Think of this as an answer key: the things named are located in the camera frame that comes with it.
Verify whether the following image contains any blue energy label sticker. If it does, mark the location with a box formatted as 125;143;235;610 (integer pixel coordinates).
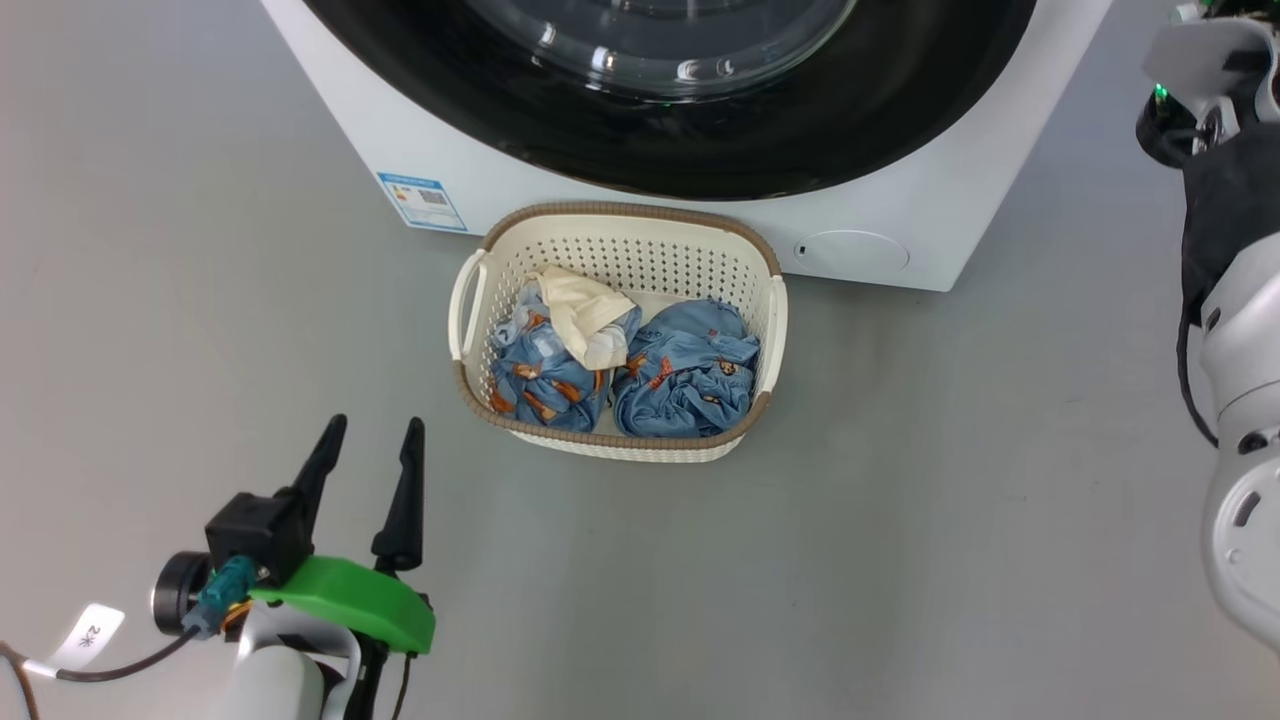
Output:
377;172;468;233

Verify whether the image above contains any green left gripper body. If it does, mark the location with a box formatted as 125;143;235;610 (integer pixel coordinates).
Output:
248;555;437;657

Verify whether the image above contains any round white filter cover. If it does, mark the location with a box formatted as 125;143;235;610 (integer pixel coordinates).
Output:
793;230;911;276

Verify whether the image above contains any white front-load washing machine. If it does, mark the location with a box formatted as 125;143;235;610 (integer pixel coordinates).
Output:
262;0;1113;293

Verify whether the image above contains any blue garment with bear print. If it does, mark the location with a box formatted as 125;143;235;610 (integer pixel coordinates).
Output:
488;285;643;433

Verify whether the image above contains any dark round glass washer door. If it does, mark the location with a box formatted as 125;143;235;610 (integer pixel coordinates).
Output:
300;0;1038;201

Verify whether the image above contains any blue garment with orange print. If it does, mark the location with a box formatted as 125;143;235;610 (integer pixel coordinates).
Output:
612;298;761;439

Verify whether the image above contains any white cable tag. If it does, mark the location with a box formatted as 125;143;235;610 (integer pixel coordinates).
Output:
22;603;126;679

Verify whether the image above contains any cream perforated laundry basket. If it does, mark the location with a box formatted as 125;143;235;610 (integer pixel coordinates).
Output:
448;201;789;463

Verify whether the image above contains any cream white garment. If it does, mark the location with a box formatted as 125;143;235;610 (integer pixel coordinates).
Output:
525;265;638;371

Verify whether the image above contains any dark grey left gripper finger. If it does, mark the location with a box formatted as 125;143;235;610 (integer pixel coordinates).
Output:
290;414;349;526
371;417;427;574

